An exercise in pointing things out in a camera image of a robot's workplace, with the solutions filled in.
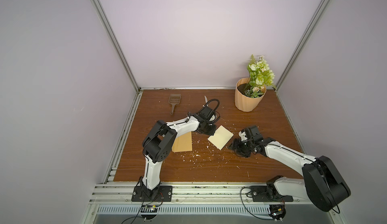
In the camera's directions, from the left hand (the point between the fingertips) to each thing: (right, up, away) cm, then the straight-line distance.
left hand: (216, 132), depth 92 cm
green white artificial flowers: (+25, +34, -6) cm, 43 cm away
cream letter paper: (+3, -4, +1) cm, 5 cm away
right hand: (+8, -6, -5) cm, 11 cm away
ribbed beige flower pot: (+19, +18, +5) cm, 26 cm away
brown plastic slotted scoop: (-31, +21, +22) cm, 43 cm away
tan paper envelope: (-21, -7, 0) cm, 22 cm away
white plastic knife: (-6, +21, +22) cm, 32 cm away
